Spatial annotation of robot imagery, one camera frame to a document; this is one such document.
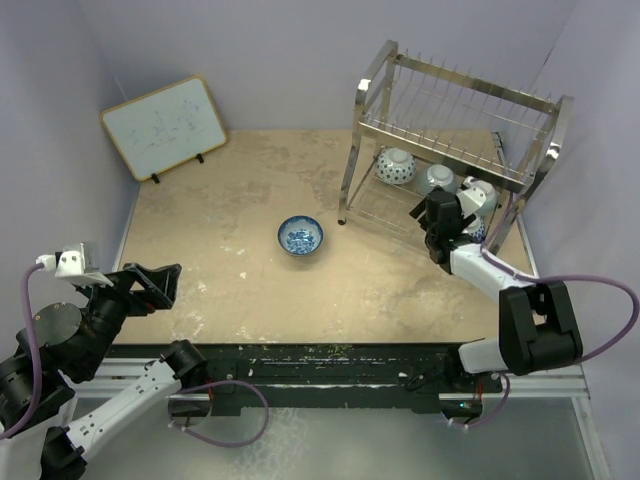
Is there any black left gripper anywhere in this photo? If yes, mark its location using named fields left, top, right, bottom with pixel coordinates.
left=76, top=260, right=180, bottom=375

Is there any grey hexagon red-rim bowl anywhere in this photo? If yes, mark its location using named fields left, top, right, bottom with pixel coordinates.
left=414, top=164, right=458, bottom=196

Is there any dark blue patterned bowl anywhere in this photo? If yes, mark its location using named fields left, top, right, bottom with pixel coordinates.
left=375, top=148, right=416, bottom=185

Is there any orange patterned bowl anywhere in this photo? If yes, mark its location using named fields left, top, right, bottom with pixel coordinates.
left=463, top=215, right=487, bottom=243

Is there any blue floral rim bowl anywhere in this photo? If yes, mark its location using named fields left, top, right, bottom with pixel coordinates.
left=277, top=215, right=324, bottom=257

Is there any mint green bowl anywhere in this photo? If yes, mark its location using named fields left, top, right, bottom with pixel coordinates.
left=470, top=180, right=498, bottom=217

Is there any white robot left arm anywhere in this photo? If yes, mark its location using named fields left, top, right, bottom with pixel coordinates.
left=1, top=256, right=206, bottom=479

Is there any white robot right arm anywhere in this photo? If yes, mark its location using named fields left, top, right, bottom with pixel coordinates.
left=410, top=187, right=583, bottom=391

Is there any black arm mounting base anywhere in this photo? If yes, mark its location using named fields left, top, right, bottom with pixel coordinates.
left=169, top=339, right=501, bottom=419

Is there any steel dish rack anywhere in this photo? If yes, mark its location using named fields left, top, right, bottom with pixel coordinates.
left=337, top=40, right=574, bottom=253

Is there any yellow framed whiteboard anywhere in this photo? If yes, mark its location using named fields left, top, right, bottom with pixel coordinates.
left=100, top=76, right=227, bottom=182

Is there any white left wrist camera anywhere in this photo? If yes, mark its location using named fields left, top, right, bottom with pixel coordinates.
left=36, top=241, right=114, bottom=287

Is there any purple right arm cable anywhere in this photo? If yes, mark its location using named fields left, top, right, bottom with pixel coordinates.
left=479, top=192, right=640, bottom=369

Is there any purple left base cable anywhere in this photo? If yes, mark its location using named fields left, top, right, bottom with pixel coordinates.
left=167, top=377, right=270, bottom=447

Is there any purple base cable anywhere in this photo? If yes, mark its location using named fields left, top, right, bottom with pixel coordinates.
left=447, top=372, right=512, bottom=431
left=167, top=377, right=270, bottom=447

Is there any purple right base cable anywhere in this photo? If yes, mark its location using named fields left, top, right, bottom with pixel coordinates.
left=447, top=372, right=512, bottom=431

